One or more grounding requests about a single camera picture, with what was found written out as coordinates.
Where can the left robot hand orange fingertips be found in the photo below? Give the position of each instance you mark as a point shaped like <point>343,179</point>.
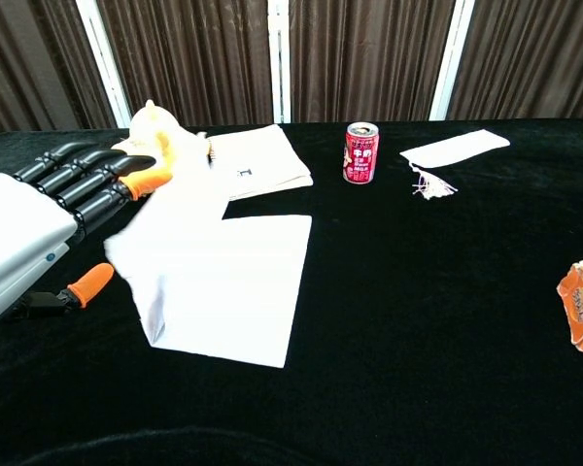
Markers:
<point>19,242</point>

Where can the white cloth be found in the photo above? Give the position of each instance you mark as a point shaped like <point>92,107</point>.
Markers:
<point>233,286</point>

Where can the beige spiral notebook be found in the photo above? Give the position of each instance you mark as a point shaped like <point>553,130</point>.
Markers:
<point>267,160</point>

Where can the yellow plush duck toy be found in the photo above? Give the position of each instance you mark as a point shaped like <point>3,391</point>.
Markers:
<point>150,128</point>

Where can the brown pleated curtain panel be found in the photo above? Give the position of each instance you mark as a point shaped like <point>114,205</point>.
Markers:
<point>369,58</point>
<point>529,58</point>
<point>34,68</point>
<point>189,60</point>

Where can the red drink can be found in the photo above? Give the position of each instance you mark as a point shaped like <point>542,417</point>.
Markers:
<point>361,155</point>

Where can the black velvet tablecloth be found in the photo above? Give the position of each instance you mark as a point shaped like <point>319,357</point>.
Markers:
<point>418,315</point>

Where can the white case with tassel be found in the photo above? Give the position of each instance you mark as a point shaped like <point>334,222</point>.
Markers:
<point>454,148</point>

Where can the white screen frame post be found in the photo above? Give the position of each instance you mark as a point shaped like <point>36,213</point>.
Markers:
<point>279,60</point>
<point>451,58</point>
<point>102,63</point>

